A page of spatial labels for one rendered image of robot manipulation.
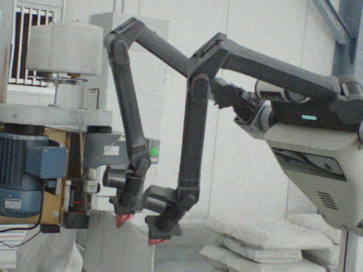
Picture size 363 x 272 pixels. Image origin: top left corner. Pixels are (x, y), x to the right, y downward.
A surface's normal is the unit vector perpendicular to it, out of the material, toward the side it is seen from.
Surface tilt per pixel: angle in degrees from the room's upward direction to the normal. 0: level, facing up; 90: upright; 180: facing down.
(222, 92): 103
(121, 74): 109
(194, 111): 125
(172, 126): 90
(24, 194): 91
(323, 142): 40
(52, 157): 90
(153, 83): 90
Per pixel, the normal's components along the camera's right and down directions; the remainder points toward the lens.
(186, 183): -0.01, 0.61
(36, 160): -0.59, -0.01
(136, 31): 0.34, 0.30
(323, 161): -0.72, 0.60
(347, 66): -0.87, -0.05
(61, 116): 0.92, 0.11
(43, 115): 0.76, 0.11
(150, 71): 0.49, 0.09
